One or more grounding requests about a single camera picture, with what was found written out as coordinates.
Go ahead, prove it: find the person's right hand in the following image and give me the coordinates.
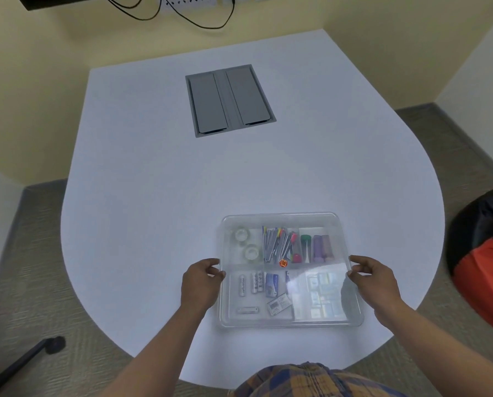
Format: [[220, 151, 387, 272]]
[[347, 255, 403, 324]]

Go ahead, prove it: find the person's left hand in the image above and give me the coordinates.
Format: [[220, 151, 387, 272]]
[[180, 259, 227, 314]]

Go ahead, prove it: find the clear plastic organizer tray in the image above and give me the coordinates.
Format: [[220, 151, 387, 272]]
[[218, 212, 364, 329]]

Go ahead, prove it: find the person's right forearm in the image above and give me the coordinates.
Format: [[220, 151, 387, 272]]
[[373, 299, 493, 397]]

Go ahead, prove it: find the person's left forearm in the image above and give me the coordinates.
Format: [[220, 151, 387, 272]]
[[101, 304, 215, 397]]

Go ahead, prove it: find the pile of small note pads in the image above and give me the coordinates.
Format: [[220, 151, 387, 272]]
[[294, 271, 343, 320]]

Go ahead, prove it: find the green capped glue stick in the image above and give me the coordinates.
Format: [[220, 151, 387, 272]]
[[299, 234, 314, 261]]

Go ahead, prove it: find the bundle of pens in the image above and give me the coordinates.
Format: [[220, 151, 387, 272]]
[[262, 226, 299, 263]]

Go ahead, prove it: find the small staple box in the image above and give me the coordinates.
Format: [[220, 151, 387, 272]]
[[266, 296, 292, 316]]

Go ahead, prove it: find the plaid shirt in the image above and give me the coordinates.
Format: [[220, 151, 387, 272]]
[[228, 361, 409, 397]]

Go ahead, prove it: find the orange and black bean bag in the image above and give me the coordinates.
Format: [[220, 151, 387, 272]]
[[445, 187, 493, 340]]

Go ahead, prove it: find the black office chair base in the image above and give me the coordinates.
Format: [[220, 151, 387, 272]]
[[0, 331, 67, 397]]

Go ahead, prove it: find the grey table cable hatch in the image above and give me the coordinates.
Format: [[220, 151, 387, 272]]
[[185, 64, 277, 139]]

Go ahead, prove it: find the black cable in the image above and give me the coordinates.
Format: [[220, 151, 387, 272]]
[[160, 0, 236, 29], [105, 0, 165, 20]]

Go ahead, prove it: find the white wall socket panel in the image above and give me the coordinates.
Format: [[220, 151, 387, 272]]
[[160, 0, 218, 11]]

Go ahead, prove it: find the black wall monitor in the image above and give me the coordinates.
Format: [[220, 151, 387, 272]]
[[16, 0, 107, 12]]

